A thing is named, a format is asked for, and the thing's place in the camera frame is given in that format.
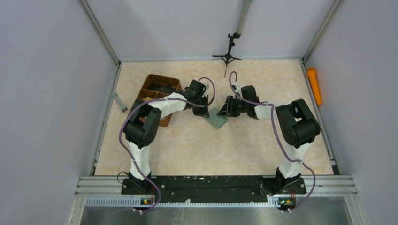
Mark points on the grey small tool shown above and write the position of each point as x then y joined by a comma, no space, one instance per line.
121,104

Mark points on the black mini tripod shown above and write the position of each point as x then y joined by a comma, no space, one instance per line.
228,58

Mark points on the orange cylindrical handle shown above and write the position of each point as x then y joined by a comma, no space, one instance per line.
311,74

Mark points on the grey pole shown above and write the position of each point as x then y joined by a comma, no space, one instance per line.
244,11

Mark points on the green leather card holder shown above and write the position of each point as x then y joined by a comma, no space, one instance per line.
215,120

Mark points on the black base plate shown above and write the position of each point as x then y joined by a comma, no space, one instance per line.
213,189

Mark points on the brown woven divided basket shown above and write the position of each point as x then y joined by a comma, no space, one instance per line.
158,86

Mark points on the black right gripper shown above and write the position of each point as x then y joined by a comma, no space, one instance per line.
232,106

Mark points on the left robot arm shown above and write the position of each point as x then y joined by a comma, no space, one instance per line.
141,125

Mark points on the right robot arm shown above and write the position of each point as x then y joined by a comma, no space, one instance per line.
294,126

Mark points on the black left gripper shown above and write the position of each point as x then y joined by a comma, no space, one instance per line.
200,110

